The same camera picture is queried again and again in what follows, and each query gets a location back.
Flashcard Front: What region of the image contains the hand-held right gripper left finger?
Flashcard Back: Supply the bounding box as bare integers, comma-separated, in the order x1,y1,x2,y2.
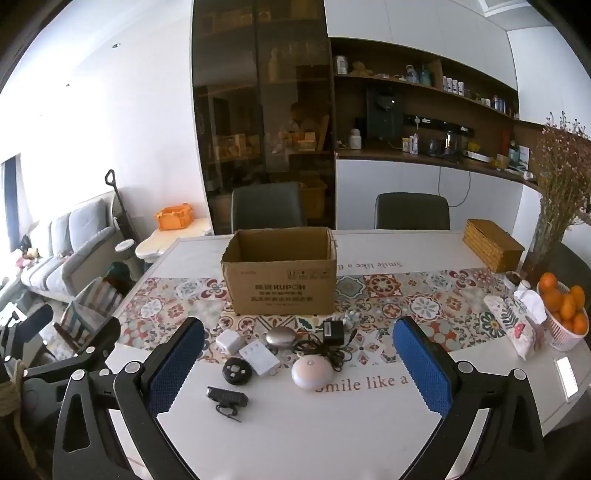
52,318,206,480

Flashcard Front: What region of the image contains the orange plastic crate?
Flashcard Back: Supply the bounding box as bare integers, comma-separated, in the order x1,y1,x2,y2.
156,203,192,232

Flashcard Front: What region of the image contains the grey dining chair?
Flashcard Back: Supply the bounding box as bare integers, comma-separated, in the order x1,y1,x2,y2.
231,182,308,234
375,193,451,230

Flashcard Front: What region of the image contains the black rectangular device with strap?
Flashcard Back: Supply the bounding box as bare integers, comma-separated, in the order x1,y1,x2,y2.
205,386,250,423

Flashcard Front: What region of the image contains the black wall cable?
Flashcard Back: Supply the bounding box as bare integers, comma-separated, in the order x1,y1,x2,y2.
436,166,472,208

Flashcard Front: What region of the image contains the small white side table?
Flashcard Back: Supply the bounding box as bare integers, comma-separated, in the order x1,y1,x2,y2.
135,218,213,261

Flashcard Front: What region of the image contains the pile of oranges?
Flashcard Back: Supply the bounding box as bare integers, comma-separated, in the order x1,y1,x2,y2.
538,272,591,334

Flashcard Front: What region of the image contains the white fruit basket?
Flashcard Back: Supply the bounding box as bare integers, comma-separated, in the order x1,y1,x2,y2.
536,281,591,354

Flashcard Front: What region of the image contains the pale pink round lamp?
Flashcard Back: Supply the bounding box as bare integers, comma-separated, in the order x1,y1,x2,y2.
291,355,328,387

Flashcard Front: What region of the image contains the black round device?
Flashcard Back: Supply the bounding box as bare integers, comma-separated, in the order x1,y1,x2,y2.
222,357,254,385

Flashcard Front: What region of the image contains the black upright vacuum cleaner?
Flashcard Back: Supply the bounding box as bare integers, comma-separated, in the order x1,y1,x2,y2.
105,170,139,245

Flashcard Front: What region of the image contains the silver egg-shaped device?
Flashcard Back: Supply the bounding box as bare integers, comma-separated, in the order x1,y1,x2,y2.
265,327,296,352

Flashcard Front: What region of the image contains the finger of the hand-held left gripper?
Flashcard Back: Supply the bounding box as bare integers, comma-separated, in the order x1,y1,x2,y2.
0,304,55,365
21,318,122,416

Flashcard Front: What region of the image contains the striped wooden chair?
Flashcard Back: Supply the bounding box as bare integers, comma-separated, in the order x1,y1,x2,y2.
53,277,123,358

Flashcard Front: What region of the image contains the black power adapter with cable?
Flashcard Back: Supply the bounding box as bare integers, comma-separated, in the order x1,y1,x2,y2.
276,318,357,374

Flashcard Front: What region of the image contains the dried flower bouquet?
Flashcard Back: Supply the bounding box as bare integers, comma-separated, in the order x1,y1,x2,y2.
531,111,591,259

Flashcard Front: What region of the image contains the wooden wall shelf unit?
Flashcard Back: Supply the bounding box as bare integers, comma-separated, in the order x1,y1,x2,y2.
330,37,546,185

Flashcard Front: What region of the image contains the white rectangular plug adapter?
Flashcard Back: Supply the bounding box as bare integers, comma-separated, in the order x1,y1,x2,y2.
239,340,280,377

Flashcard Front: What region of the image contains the white flat glowing device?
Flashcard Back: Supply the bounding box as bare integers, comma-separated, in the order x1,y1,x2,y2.
555,356,578,400

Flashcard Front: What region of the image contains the slatted wooden box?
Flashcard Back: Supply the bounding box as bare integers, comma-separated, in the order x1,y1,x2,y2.
463,218,527,273

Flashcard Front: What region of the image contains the patterned tablecloth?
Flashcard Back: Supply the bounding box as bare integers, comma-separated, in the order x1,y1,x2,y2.
108,229,573,480

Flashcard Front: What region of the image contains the dark glass vase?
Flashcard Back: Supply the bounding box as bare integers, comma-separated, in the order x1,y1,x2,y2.
522,240,561,283

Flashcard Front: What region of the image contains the dark glass-door cabinet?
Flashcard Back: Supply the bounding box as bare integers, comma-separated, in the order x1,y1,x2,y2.
191,0,337,236

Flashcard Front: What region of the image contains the dark green cushion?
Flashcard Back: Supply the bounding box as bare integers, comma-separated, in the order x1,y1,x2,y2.
104,262,134,296

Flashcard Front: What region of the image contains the brown cardboard box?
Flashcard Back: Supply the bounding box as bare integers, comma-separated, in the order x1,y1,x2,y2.
221,226,339,317

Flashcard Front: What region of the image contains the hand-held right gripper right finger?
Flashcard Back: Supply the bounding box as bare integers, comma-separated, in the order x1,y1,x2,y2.
392,316,548,480

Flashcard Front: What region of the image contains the window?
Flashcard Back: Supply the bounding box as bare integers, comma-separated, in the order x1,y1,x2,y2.
0,154,21,252

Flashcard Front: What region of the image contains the dark water dispenser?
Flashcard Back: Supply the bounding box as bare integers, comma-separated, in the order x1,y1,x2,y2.
366,87,402,139

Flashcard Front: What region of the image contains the white cube charger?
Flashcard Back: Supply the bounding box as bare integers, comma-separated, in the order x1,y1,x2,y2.
215,330,247,356

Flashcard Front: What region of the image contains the floral fabric tissue pouch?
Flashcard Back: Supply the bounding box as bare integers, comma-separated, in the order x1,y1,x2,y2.
484,292,548,361

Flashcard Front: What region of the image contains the grey sofa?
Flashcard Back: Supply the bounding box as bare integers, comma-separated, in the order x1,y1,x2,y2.
18,191,121,301

